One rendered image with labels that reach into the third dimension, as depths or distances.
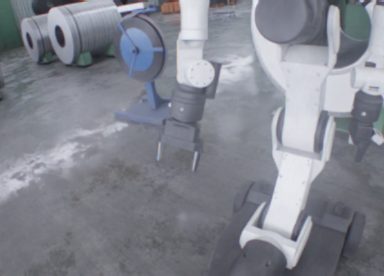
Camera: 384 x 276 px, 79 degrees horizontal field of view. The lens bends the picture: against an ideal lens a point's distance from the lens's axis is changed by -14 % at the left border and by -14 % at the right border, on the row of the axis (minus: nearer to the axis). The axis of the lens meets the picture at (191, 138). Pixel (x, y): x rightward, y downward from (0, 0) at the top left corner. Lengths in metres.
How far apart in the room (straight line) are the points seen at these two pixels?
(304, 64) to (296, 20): 0.26
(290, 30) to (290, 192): 0.56
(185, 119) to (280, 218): 0.49
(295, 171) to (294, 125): 0.16
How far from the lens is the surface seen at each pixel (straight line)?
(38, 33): 7.82
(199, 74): 0.62
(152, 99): 2.68
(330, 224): 1.18
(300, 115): 0.84
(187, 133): 0.69
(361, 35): 4.38
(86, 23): 5.79
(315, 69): 0.78
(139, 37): 2.45
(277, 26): 0.57
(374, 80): 0.83
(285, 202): 0.94
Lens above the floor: 1.03
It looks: 29 degrees down
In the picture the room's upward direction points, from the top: 8 degrees counter-clockwise
